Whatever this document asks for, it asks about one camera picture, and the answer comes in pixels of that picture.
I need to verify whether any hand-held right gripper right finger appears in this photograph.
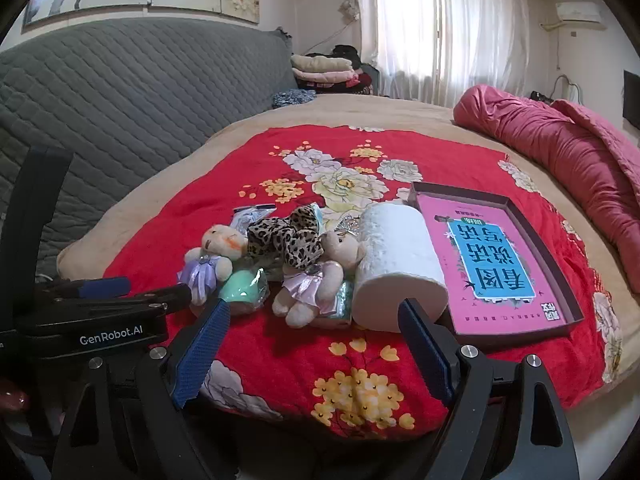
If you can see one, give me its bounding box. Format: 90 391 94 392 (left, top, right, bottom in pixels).
398 297 581 480

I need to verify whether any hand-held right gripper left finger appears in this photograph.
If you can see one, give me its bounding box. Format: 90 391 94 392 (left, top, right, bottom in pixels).
50 298 236 480

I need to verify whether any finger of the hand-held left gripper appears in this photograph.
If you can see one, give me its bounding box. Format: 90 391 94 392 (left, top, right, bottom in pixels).
90 284 195 313
35 276 132 301

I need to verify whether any teddy bear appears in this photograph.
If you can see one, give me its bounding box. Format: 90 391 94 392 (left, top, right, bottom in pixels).
177 224 249 306
271 217 367 329

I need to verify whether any mint green sponge pack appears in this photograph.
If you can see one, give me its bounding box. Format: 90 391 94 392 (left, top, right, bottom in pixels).
216 267 271 317

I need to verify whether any leopard print scrunchie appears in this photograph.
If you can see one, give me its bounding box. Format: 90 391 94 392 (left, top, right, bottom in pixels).
246 206 325 270

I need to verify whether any dark brown shallow box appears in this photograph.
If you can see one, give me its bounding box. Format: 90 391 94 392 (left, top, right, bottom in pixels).
406 181 585 352

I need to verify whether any person's left hand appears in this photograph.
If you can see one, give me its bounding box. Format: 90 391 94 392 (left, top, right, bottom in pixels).
0 379 29 414

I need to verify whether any white toilet paper roll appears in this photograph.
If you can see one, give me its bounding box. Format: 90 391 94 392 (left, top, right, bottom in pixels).
352 203 449 333

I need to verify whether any red floral blanket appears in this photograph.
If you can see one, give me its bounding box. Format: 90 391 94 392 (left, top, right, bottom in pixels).
102 125 623 441

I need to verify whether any pink and blue book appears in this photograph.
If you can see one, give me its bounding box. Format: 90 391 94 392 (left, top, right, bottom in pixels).
416 192 573 337

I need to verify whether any grey quilted sofa cover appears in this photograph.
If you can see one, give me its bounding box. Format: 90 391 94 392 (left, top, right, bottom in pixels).
0 17 301 281

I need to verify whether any pink quilt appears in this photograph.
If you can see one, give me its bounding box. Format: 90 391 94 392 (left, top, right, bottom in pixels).
452 84 640 295

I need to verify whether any blue patterned cloth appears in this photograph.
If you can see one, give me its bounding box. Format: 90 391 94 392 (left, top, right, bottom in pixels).
272 89 318 108

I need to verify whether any beige bed sheet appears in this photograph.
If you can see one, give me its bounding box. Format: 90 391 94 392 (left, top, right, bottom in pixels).
56 91 640 411

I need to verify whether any pile of folded clothes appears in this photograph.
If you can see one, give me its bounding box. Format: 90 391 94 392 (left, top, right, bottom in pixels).
290 45 381 96

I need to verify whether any white sheer curtain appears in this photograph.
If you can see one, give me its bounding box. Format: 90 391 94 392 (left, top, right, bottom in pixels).
355 0 531 106

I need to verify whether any black television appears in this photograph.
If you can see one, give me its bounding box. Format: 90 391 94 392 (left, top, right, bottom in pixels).
622 70 640 128

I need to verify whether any white air conditioner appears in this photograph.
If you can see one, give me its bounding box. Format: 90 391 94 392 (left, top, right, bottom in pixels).
555 1 603 25

